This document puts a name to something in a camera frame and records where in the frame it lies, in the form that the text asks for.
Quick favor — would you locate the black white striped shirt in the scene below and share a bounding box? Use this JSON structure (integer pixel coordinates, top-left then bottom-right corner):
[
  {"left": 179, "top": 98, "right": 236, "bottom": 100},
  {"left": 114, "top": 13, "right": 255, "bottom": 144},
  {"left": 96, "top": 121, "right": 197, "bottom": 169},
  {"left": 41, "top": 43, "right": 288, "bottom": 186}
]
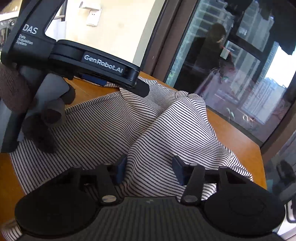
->
[{"left": 0, "top": 75, "right": 254, "bottom": 241}]

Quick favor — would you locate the pink floral hanging cloth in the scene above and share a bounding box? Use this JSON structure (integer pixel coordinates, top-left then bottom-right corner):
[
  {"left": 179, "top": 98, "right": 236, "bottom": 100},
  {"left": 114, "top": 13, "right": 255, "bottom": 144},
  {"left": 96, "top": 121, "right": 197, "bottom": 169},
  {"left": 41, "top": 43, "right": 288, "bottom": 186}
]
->
[{"left": 195, "top": 64, "right": 236, "bottom": 99}]

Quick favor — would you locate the black dustpan bin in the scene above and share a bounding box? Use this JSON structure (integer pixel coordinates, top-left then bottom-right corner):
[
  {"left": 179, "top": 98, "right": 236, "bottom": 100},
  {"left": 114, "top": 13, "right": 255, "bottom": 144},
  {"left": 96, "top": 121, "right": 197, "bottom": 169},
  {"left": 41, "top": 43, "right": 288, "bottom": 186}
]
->
[{"left": 273, "top": 160, "right": 295, "bottom": 195}]

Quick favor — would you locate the white wall socket plate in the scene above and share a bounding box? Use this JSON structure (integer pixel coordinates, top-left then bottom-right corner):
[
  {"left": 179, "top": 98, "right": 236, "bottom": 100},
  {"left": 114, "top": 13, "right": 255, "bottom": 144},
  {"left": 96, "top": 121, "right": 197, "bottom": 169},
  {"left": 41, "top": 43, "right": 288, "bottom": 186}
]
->
[{"left": 86, "top": 8, "right": 102, "bottom": 27}]

